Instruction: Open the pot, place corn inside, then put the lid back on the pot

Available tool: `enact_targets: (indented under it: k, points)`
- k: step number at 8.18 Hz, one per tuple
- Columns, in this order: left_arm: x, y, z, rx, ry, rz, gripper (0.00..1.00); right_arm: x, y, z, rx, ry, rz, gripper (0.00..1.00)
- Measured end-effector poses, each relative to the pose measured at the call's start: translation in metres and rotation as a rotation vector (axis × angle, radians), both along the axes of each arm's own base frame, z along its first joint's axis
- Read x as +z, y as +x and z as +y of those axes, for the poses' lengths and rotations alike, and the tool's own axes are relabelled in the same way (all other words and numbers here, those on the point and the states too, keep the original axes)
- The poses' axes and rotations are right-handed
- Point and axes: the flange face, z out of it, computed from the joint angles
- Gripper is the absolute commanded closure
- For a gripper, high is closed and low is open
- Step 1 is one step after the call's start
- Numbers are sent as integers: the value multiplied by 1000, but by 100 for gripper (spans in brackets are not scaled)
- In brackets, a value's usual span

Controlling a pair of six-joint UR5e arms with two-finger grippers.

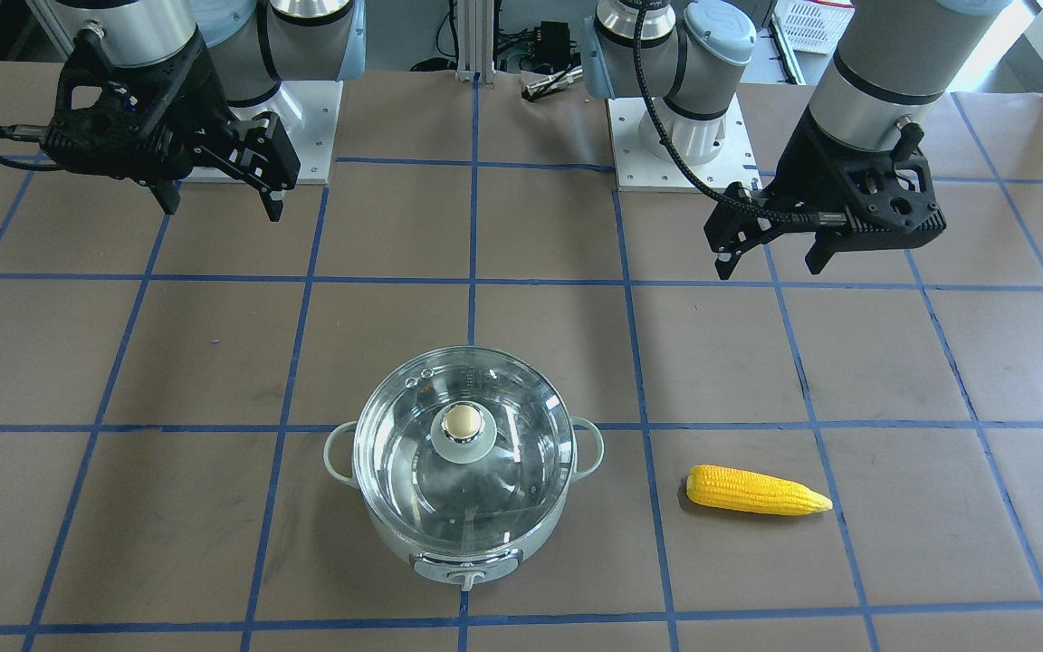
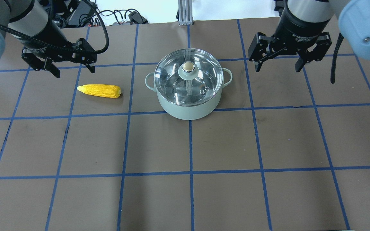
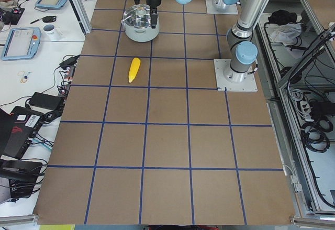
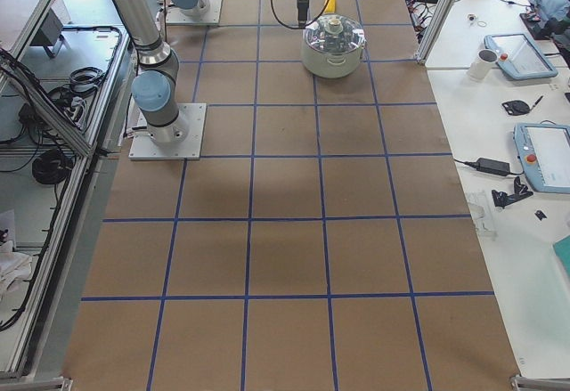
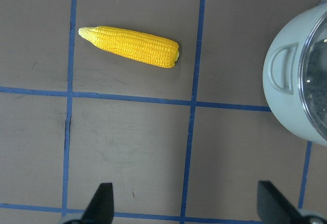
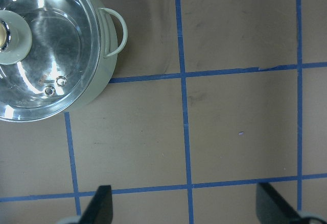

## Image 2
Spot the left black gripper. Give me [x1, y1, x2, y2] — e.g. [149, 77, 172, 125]
[21, 30, 97, 78]

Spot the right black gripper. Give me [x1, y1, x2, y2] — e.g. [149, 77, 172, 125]
[248, 6, 333, 72]

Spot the yellow corn cob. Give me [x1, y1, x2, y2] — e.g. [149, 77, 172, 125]
[76, 84, 122, 98]

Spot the glass pot lid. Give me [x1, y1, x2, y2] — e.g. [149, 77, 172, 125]
[153, 48, 225, 107]

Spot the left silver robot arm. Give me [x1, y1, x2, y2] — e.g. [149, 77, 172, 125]
[0, 0, 97, 78]

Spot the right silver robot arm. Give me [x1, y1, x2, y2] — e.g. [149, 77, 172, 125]
[248, 0, 370, 72]

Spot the pale green cooking pot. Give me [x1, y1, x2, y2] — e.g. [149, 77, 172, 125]
[145, 48, 233, 121]

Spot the black cables and power strip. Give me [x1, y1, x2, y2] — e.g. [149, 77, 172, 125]
[40, 0, 148, 29]

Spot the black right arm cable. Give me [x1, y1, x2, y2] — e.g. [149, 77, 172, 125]
[330, 32, 345, 84]

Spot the aluminium frame post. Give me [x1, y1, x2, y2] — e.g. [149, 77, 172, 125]
[177, 0, 194, 25]

